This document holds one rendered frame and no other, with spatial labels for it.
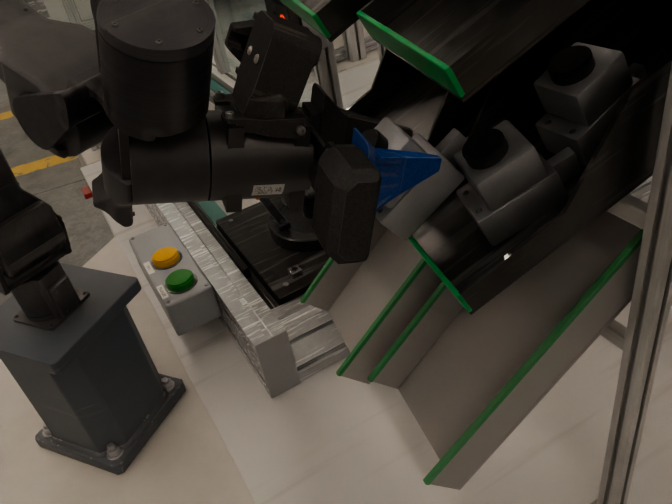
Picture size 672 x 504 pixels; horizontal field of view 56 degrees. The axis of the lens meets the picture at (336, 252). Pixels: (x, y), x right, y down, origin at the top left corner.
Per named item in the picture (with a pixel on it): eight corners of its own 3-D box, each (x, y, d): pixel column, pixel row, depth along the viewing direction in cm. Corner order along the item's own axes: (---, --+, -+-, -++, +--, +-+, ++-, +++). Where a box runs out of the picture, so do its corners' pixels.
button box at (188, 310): (178, 337, 90) (164, 305, 86) (140, 267, 106) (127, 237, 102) (223, 316, 92) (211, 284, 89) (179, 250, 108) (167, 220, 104)
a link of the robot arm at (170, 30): (18, 129, 40) (-25, -49, 31) (119, 79, 45) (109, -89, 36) (143, 234, 38) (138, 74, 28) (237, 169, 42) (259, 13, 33)
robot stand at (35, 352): (37, 446, 83) (-40, 339, 71) (108, 365, 93) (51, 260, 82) (121, 476, 77) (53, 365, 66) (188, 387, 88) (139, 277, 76)
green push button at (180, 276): (174, 300, 88) (169, 290, 87) (165, 286, 91) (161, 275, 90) (200, 288, 90) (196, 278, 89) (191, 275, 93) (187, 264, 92)
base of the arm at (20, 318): (12, 321, 73) (-14, 281, 69) (52, 285, 77) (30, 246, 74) (55, 332, 70) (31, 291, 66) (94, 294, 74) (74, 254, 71)
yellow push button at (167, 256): (159, 276, 94) (155, 265, 92) (152, 263, 97) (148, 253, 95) (185, 265, 95) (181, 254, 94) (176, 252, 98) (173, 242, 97)
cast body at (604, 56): (589, 169, 46) (559, 99, 41) (546, 151, 49) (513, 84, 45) (670, 89, 46) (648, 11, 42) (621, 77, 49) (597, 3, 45)
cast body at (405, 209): (405, 242, 46) (341, 195, 42) (383, 213, 50) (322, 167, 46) (487, 157, 45) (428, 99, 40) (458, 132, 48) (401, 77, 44)
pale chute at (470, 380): (460, 491, 55) (425, 485, 53) (398, 387, 66) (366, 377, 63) (688, 238, 47) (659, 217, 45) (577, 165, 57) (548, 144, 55)
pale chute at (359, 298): (369, 385, 66) (337, 376, 64) (328, 310, 77) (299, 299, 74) (541, 166, 58) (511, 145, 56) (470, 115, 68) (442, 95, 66)
